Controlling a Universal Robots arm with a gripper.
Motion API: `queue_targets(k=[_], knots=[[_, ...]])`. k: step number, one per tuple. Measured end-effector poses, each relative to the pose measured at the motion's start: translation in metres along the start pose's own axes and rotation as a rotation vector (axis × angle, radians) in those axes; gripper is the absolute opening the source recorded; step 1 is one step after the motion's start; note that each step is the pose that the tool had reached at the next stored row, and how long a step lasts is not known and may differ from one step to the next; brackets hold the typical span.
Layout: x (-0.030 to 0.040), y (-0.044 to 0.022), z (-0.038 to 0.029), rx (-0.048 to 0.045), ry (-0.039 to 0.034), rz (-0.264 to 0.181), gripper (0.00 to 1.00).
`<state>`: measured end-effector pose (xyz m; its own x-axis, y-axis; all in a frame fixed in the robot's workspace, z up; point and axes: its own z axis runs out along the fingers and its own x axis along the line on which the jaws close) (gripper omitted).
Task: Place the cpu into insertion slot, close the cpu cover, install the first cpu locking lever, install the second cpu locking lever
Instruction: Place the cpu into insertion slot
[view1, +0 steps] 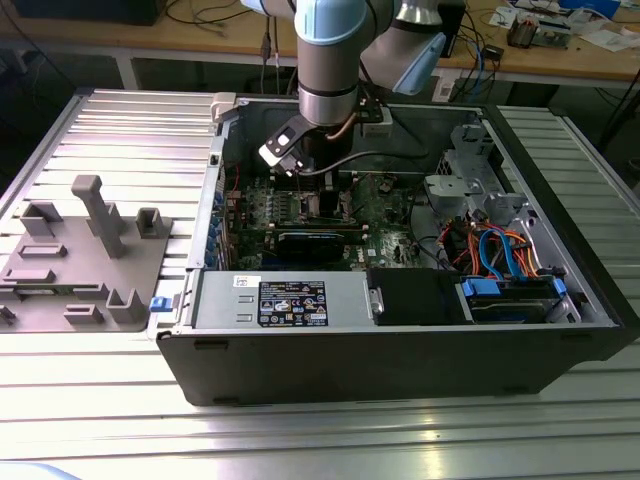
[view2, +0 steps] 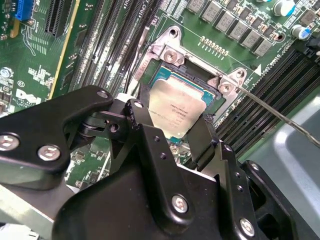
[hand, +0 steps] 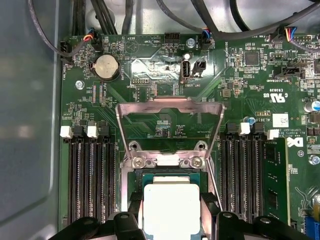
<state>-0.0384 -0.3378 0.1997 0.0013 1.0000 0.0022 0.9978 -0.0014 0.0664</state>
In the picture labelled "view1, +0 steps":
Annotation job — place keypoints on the grey metal drive cage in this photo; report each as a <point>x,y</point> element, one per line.
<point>445,187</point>

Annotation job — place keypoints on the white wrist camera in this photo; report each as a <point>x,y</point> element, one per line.
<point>280,145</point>
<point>377,127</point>

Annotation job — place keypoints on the RAM slot white latches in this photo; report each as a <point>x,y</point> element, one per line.
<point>310,180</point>

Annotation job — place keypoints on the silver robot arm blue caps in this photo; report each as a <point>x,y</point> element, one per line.
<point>327,75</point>

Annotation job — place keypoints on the black box on desk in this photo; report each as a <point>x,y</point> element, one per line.
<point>85,12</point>

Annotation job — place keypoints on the RAM slot black latches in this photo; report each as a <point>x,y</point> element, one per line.
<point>310,184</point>
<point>310,176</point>

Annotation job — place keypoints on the white paper label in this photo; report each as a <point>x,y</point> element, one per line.
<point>443,90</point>

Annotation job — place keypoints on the black finned heat sink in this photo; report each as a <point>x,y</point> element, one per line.
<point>522,34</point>

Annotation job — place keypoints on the wooden desk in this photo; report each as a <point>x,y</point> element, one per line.
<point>210,37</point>

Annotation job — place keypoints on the hard disk in blue carrier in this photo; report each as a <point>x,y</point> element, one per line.
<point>480,290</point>

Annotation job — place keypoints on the green motherboard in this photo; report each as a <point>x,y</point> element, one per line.
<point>395,235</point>

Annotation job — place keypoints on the grey plastic parts rack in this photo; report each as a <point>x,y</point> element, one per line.
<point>75,270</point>

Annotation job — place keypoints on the CPU socket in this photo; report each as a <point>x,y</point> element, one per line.
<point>310,207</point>

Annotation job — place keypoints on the black graphics card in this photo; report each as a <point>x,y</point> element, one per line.
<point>310,247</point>

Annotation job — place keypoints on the blue case latch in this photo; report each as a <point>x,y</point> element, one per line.
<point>160,304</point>

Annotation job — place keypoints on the black open PC case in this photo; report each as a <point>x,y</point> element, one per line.
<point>350,370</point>

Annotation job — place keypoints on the white paper sheet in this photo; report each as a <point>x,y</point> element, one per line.
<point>607,39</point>

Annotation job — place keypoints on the small black adapter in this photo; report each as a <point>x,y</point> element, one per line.
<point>494,52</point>

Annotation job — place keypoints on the silver coin battery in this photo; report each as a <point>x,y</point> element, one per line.
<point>384,187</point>

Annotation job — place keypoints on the beige case latch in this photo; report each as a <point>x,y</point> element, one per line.
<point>222,105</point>

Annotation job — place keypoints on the grey power supply unit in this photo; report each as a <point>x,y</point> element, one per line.
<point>220,305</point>

